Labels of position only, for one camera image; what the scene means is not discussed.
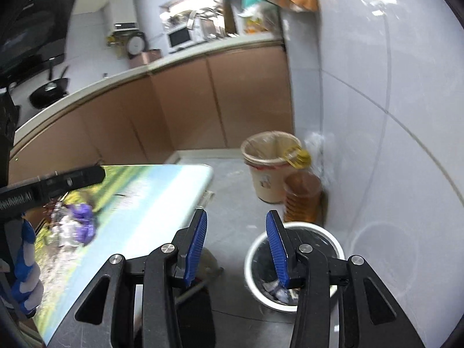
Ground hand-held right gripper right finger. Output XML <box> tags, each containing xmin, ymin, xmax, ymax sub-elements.
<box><xmin>266</xmin><ymin>209</ymin><xmax>425</xmax><ymax>348</ymax></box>

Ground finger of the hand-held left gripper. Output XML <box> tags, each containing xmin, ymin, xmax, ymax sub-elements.
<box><xmin>38</xmin><ymin>166</ymin><xmax>107</xmax><ymax>201</ymax></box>

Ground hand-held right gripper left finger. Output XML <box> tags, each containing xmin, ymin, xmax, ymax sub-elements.
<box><xmin>47</xmin><ymin>208</ymin><xmax>208</xmax><ymax>348</ymax></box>

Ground white bin with black bag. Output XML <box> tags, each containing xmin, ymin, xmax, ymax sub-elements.
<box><xmin>244</xmin><ymin>222</ymin><xmax>345</xmax><ymax>313</ymax></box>

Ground purple wrapper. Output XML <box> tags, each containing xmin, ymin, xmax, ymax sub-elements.
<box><xmin>70</xmin><ymin>203</ymin><xmax>97</xmax><ymax>244</ymax></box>

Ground red foil wrapper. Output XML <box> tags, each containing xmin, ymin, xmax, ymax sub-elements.
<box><xmin>43</xmin><ymin>199</ymin><xmax>66</xmax><ymax>222</ymax></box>

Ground white blue crumpled wrapper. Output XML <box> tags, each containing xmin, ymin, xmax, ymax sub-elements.
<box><xmin>262</xmin><ymin>280</ymin><xmax>300</xmax><ymax>304</ymax></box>

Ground landscape print folding table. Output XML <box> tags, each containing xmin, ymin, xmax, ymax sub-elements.
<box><xmin>8</xmin><ymin>164</ymin><xmax>224</xmax><ymax>347</ymax></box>

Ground beige bucket with clear liner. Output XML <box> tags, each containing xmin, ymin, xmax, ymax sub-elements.
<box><xmin>241</xmin><ymin>130</ymin><xmax>302</xmax><ymax>204</ymax></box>

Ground black wok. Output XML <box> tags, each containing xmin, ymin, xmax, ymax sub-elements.
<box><xmin>29</xmin><ymin>65</ymin><xmax>70</xmax><ymax>109</ymax></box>

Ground clear plastic bag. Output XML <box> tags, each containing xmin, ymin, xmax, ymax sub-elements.
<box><xmin>304</xmin><ymin>131</ymin><xmax>329</xmax><ymax>191</ymax></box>

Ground white kitchen countertop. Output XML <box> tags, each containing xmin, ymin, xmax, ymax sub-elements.
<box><xmin>8</xmin><ymin>33</ymin><xmax>284</xmax><ymax>153</ymax></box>

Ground brown kitchen base cabinets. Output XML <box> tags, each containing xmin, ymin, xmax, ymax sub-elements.
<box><xmin>8</xmin><ymin>44</ymin><xmax>295</xmax><ymax>186</ymax></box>

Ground copper coloured box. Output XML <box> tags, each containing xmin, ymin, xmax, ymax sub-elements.
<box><xmin>129</xmin><ymin>48</ymin><xmax>162</xmax><ymax>69</ymax></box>

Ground black range hood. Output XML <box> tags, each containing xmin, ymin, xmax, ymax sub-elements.
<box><xmin>0</xmin><ymin>0</ymin><xmax>77</xmax><ymax>85</ymax></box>

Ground white water heater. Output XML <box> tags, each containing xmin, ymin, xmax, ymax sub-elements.
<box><xmin>102</xmin><ymin>0</ymin><xmax>139</xmax><ymax>34</ymax></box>

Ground white microwave oven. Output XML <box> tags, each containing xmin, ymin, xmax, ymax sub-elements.
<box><xmin>165</xmin><ymin>19</ymin><xmax>204</xmax><ymax>50</ymax></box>

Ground metal dish rack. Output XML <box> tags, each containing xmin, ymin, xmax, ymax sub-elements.
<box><xmin>160</xmin><ymin>0</ymin><xmax>234</xmax><ymax>42</ymax></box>

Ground printed food packages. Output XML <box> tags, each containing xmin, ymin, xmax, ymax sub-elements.
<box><xmin>235</xmin><ymin>4</ymin><xmax>280</xmax><ymax>37</ymax></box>

